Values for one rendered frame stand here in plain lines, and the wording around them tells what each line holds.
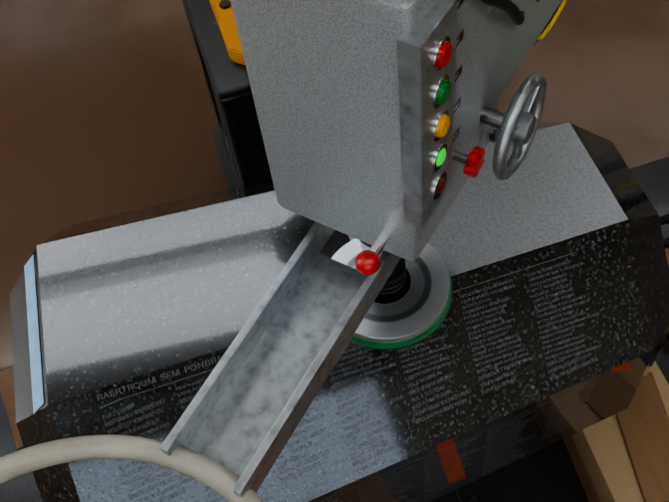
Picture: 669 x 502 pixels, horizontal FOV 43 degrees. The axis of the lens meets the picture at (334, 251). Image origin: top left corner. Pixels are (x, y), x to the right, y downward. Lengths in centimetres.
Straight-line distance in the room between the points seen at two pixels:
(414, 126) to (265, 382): 43
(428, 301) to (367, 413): 24
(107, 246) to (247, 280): 28
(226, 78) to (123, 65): 131
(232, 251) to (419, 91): 76
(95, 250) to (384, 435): 62
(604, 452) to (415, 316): 79
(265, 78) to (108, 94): 219
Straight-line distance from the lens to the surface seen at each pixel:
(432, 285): 140
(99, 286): 157
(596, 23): 323
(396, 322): 137
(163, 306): 151
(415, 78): 84
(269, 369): 115
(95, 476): 151
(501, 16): 112
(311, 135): 102
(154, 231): 161
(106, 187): 286
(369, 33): 85
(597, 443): 204
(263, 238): 154
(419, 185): 96
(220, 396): 115
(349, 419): 149
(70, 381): 149
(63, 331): 154
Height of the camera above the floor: 206
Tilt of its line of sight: 55 degrees down
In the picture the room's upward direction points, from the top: 9 degrees counter-clockwise
